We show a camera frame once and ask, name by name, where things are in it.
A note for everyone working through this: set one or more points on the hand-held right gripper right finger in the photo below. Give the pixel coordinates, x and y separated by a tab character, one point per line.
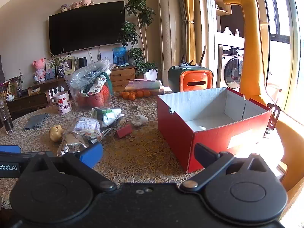
206	154

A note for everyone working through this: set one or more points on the white printed snack packet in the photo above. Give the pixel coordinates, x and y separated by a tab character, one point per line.
86	128

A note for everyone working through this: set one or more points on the cream photo frame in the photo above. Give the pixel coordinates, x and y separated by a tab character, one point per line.
68	64

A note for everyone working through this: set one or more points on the small white plush toy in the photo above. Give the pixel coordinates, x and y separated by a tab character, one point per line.
139	120

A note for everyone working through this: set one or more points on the white green snack packet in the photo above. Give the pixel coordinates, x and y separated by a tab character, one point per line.
106	116

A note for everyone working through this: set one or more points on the white detergent bottle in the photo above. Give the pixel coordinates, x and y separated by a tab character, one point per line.
227	30

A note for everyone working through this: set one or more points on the grey hedgehog plush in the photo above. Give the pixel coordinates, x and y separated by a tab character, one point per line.
64	8

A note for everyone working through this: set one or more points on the grass plant in vase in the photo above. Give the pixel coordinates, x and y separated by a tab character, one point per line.
61	72

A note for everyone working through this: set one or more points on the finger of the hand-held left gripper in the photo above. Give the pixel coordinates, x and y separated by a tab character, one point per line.
28	154
9	149

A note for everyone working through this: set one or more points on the clear plastic bag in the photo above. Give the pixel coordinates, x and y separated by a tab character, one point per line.
87	76

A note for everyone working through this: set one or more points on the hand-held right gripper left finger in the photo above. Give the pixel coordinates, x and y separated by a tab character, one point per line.
91	155

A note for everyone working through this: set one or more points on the white router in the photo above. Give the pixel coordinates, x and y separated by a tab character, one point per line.
55	90

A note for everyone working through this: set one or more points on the grey cloth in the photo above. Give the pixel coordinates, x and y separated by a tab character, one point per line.
35	121

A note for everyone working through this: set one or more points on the white washing machine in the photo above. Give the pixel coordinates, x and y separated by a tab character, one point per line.
231	71

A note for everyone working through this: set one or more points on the white board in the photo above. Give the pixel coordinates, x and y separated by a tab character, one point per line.
106	56

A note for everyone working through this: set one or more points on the brown slotted chair back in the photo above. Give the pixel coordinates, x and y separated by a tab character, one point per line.
274	116

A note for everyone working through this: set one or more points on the blue picture book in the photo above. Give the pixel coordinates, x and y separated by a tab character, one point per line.
119	55

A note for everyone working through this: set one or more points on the yellow curtain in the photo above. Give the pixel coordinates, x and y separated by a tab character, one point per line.
188	16

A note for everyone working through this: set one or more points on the small white bottle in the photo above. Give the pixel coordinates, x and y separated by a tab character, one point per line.
236	32

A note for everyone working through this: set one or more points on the white plant pot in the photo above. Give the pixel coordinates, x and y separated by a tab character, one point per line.
151	74

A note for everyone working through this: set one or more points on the red binder clip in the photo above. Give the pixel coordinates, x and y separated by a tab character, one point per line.
123	131

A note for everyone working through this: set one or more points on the small pink pig plush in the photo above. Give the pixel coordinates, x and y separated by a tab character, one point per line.
76	5

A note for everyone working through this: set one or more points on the gold pig figurine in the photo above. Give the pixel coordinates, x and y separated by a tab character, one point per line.
55	133

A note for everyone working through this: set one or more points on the lace patterned desktop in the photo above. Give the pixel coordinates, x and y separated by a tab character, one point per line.
142	152

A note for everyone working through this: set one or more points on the black wall television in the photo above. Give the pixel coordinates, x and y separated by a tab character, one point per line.
86	28

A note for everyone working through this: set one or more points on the silver snack packet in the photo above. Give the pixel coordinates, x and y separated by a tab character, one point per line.
71	143

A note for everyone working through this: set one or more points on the small beige box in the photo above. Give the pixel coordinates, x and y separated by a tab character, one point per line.
34	91

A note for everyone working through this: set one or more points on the black speaker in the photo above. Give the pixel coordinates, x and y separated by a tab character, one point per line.
83	63

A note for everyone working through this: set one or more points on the green orange desk organizer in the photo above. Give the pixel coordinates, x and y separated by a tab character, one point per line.
190	78

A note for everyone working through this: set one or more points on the beige standing air conditioner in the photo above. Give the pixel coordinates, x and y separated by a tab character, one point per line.
168	28

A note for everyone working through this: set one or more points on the white strawberry print mug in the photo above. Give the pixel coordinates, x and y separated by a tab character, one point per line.
63	103

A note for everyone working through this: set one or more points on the tall clear glass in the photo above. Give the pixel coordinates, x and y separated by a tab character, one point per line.
6	118

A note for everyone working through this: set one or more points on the red basket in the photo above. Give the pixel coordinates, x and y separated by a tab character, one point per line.
95	99

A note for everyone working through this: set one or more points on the pink doll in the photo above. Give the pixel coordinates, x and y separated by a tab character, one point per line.
39	68

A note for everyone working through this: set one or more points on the red cardboard box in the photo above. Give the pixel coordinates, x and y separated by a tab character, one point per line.
175	130

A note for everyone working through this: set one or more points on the small blue picture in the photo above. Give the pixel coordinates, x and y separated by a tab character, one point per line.
50	75

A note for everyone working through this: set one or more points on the dried flower arrangement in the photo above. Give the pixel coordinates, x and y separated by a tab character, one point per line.
16	83

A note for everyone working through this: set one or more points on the wooden television cabinet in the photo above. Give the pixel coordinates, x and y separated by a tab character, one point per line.
122	74

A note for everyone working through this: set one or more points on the yellow giraffe figure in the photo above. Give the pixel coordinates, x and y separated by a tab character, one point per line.
251	52

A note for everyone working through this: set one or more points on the tall green potted tree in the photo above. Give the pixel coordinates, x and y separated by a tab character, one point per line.
136	7

